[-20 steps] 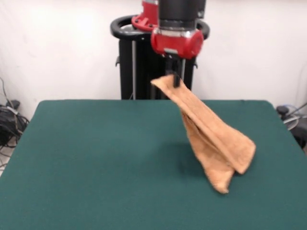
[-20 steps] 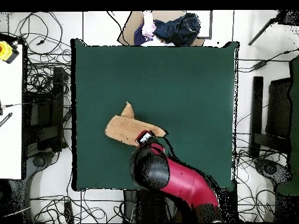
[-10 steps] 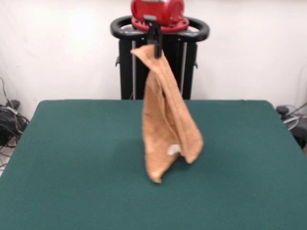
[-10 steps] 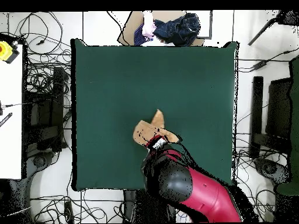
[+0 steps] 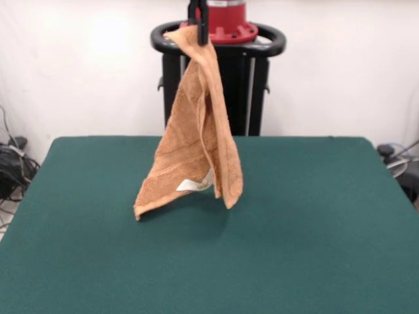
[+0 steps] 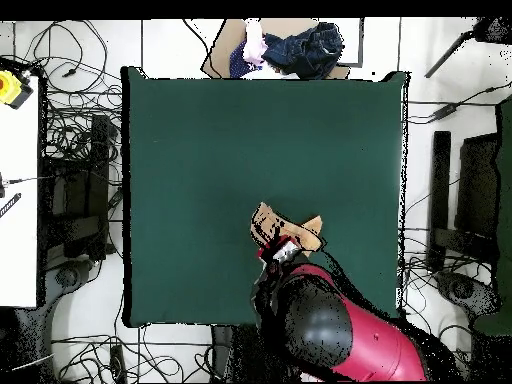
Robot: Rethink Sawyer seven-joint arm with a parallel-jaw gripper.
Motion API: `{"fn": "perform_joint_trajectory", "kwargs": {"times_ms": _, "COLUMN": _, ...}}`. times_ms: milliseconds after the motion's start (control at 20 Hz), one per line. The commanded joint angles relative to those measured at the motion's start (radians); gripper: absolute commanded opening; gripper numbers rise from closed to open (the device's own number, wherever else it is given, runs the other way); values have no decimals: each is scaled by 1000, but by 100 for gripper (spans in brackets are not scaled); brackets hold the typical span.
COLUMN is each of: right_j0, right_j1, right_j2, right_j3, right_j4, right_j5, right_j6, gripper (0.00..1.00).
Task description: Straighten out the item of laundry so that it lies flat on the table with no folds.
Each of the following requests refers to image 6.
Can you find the orange terry towel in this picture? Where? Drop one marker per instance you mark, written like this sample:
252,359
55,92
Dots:
308,234

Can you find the brown cardboard box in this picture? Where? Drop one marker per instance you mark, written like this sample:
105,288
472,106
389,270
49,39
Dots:
224,48

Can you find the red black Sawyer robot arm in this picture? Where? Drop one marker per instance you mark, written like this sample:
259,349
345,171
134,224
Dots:
360,340

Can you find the pink cloth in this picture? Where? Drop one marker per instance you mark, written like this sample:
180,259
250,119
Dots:
254,44

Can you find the black power brick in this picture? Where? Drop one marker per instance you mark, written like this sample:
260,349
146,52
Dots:
444,112

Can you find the yellow emergency stop button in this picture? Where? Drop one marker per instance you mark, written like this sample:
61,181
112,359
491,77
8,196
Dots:
10,86

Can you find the black equipment stand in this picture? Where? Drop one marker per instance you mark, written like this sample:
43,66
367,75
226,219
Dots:
76,192

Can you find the purple dotted cloth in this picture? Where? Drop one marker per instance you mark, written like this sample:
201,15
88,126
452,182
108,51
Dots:
240,64

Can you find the black power strip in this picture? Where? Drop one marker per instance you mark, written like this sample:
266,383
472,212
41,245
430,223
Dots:
118,362

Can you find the dark blue jeans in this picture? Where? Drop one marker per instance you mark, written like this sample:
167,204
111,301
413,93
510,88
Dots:
308,50

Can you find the black tripod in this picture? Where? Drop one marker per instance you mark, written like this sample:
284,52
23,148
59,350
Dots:
492,30

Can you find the white table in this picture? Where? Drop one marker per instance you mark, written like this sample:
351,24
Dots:
18,220

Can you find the black monitor stand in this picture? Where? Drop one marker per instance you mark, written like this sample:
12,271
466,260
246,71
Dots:
478,184

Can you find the dark green table cloth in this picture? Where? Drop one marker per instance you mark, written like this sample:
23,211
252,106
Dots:
280,132

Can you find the dark round device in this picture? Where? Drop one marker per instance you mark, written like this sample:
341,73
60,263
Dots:
464,290

